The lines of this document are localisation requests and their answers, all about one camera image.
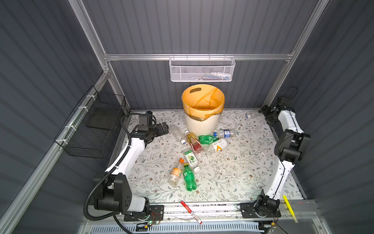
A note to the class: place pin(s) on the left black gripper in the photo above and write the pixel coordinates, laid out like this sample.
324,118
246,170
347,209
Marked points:
160,132

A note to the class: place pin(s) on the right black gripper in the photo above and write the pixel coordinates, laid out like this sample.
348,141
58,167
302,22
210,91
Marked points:
269,109

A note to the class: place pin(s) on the clear crushed bottle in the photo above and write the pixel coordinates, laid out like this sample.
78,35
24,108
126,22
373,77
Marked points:
176,132

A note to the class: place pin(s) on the orange label bottle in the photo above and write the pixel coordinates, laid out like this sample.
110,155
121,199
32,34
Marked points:
176,172

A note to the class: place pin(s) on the large green soda bottle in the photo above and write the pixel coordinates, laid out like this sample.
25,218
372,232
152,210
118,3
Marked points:
189,178

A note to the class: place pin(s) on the white yellow logo bottle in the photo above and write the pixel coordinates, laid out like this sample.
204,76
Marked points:
216,146

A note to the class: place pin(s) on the white label clear bottle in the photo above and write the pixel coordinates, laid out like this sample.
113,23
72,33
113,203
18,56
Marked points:
253,114

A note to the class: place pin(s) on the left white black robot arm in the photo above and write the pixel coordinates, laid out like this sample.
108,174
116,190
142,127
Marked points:
112,194

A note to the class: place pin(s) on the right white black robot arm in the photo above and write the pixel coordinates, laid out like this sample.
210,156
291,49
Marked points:
290,148

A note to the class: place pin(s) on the cream ribbed waste bin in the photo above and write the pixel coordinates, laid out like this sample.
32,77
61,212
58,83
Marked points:
206,127

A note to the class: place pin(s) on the orange plastic bin liner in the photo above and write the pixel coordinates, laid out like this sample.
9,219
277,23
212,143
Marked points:
203,101

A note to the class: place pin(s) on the red yellow tea bottle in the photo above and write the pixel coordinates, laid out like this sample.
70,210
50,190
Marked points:
193,141

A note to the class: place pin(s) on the green lime label bottle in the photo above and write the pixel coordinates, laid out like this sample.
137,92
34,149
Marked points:
191,158

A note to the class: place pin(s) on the crushed green bottle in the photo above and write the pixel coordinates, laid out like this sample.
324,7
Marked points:
207,139

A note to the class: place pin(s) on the blue label water bottle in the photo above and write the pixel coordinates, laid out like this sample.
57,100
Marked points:
225,133

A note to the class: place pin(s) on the floral table mat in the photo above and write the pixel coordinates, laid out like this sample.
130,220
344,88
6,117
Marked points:
237,173

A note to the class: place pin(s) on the items in white basket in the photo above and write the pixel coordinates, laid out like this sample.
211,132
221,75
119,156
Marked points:
214,76

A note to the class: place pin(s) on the yellow highlighter pen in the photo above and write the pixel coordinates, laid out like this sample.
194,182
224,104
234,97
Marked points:
290,208

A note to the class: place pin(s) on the red marker pen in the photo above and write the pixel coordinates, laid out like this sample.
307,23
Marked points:
191,212

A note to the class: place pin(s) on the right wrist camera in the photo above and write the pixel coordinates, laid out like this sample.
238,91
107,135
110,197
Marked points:
282,102

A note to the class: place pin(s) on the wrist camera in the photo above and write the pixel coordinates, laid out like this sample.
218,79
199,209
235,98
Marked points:
147,121
282,102

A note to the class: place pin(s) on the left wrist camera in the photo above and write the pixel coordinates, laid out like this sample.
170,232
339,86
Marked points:
147,121

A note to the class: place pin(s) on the white wire mesh basket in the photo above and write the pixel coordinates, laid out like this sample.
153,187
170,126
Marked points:
181,68

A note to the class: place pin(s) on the black wire mesh basket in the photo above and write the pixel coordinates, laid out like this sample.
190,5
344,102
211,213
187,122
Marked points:
94,131

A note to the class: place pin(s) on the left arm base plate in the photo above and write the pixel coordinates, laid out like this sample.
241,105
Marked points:
153,213

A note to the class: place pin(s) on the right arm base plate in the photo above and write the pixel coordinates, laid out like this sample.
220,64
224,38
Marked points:
251,210

